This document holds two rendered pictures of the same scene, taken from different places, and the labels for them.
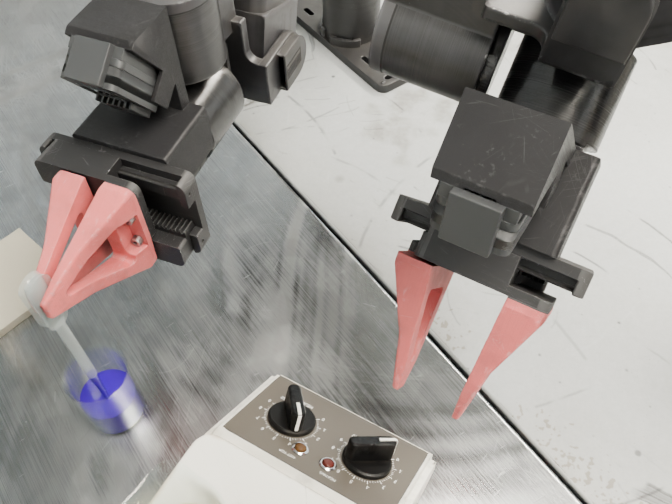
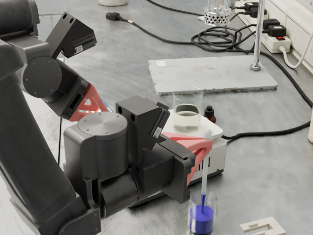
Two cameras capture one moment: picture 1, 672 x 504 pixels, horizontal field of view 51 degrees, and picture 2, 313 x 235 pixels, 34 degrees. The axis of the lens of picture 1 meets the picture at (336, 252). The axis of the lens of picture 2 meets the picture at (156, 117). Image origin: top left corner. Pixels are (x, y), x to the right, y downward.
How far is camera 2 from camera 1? 0.91 m
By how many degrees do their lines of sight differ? 95
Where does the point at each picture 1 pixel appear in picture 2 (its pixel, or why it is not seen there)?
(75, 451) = (222, 219)
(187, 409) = (171, 217)
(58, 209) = (190, 141)
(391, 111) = not seen: outside the picture
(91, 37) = (152, 102)
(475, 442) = not seen: hidden behind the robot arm
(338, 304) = not seen: hidden behind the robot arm
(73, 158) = (178, 148)
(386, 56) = (58, 72)
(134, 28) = (133, 99)
